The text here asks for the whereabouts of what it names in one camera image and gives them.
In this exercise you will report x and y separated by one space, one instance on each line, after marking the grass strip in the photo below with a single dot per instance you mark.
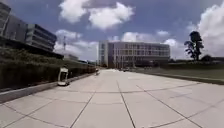
190 72

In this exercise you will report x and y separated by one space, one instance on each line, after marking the pale concrete slab plaza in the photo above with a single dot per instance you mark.
110 106

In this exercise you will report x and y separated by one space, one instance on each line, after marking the grey building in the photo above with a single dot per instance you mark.
11 25

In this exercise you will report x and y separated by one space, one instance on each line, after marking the wide gridded office building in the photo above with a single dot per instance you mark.
140 53

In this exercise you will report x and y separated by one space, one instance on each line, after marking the dark trimmed hedge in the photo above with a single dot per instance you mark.
26 73

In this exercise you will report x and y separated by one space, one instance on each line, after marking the tall dark tree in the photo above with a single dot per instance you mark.
195 45

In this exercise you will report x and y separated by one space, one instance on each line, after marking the building with banded floors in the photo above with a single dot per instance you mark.
41 38

